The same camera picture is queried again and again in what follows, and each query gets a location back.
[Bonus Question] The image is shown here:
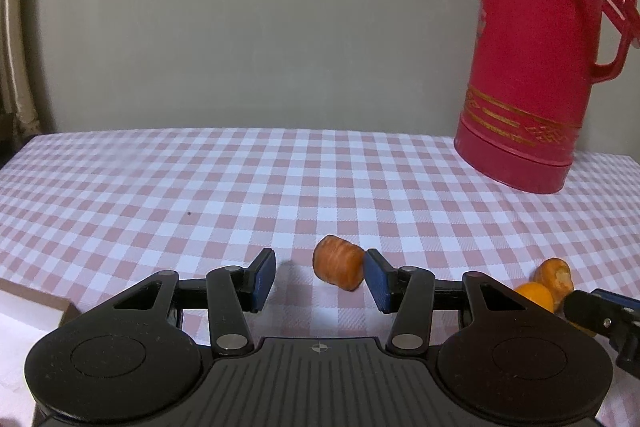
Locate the orange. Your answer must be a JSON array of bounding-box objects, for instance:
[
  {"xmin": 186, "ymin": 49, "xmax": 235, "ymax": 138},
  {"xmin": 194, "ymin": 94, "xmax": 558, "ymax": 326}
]
[{"xmin": 515, "ymin": 283, "xmax": 557, "ymax": 314}]

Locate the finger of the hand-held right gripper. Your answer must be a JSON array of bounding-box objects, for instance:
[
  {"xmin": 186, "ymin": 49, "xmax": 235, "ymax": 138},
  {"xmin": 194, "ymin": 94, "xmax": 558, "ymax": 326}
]
[
  {"xmin": 564, "ymin": 289, "xmax": 640, "ymax": 378},
  {"xmin": 595, "ymin": 289, "xmax": 640, "ymax": 314}
]

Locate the pink checkered tablecloth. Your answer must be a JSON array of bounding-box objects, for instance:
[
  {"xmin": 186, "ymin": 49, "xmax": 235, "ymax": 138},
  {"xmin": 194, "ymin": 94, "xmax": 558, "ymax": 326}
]
[{"xmin": 0, "ymin": 127, "xmax": 640, "ymax": 427}]

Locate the brown cardboard box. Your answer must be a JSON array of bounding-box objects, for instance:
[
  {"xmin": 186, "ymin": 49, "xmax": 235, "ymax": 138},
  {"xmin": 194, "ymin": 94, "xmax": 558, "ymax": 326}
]
[{"xmin": 0, "ymin": 278, "xmax": 79, "ymax": 427}]

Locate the red thermos flask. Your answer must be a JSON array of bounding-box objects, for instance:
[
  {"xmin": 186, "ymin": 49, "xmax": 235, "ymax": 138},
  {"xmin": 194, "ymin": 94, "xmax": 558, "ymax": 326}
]
[{"xmin": 453, "ymin": 0, "xmax": 640, "ymax": 195}]

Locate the wicker wooden chair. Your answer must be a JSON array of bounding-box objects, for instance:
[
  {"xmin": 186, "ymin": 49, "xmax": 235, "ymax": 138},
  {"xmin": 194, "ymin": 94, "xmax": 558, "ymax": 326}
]
[{"xmin": 0, "ymin": 109, "xmax": 38, "ymax": 170}]

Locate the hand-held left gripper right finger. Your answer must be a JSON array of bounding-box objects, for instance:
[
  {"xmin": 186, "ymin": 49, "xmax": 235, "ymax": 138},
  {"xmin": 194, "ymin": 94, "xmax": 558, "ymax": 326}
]
[{"xmin": 364, "ymin": 249, "xmax": 558, "ymax": 354}]

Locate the carrot piece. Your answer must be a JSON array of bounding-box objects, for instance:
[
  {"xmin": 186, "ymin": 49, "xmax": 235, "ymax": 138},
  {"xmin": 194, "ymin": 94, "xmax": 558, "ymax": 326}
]
[
  {"xmin": 313, "ymin": 235, "xmax": 365, "ymax": 292},
  {"xmin": 531, "ymin": 258, "xmax": 574, "ymax": 303}
]

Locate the striped beige curtain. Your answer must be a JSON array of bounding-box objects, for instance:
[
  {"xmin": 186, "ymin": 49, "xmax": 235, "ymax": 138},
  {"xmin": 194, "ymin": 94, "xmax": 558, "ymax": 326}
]
[{"xmin": 0, "ymin": 0, "xmax": 43, "ymax": 138}]

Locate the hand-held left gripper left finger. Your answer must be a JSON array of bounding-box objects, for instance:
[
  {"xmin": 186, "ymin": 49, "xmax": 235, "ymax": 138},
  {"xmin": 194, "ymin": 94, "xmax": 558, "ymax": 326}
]
[{"xmin": 75, "ymin": 248, "xmax": 277, "ymax": 355}]

